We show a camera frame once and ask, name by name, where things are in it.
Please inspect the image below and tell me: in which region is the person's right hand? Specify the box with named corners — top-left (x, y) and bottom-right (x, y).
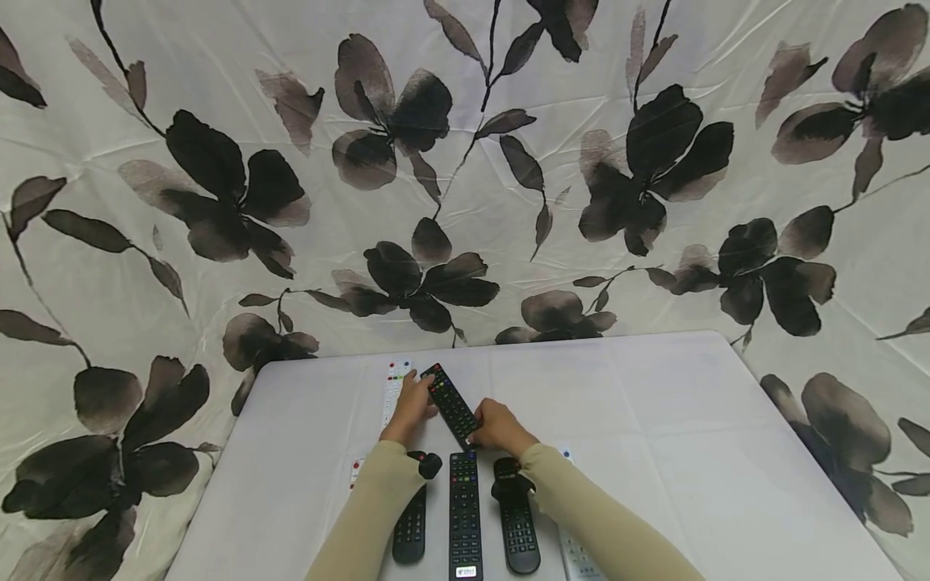
top-left (467, 397), bottom-right (540, 460)

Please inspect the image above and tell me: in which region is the person's left hand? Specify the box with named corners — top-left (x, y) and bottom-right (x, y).
top-left (379, 369), bottom-right (440, 449)

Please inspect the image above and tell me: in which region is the black remote with coloured buttons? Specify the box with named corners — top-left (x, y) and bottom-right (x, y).
top-left (420, 362), bottom-right (482, 452)

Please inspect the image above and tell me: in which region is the person's right forearm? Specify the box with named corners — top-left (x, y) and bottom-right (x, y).
top-left (518, 441), bottom-right (707, 581)

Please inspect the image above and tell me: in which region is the person's left forearm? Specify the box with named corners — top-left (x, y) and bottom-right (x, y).
top-left (304, 439), bottom-right (429, 581)

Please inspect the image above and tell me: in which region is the white remote with coloured buttons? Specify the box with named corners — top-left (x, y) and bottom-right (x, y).
top-left (381, 358), bottom-right (414, 433)

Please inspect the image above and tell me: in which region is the black wrist band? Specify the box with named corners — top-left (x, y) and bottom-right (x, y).
top-left (490, 457), bottom-right (538, 501)
top-left (406, 449), bottom-right (443, 482)

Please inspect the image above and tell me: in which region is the long black rectangular remote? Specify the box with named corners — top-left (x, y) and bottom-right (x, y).
top-left (447, 451), bottom-right (485, 581)

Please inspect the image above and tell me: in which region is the black remote with rounded end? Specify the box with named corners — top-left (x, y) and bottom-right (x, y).
top-left (500, 494), bottom-right (543, 576)

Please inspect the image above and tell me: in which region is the short black rounded remote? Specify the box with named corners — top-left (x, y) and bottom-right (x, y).
top-left (392, 483), bottom-right (429, 566)

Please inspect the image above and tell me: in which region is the white remote with grey buttons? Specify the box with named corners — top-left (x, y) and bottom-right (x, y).
top-left (556, 446), bottom-right (610, 581)

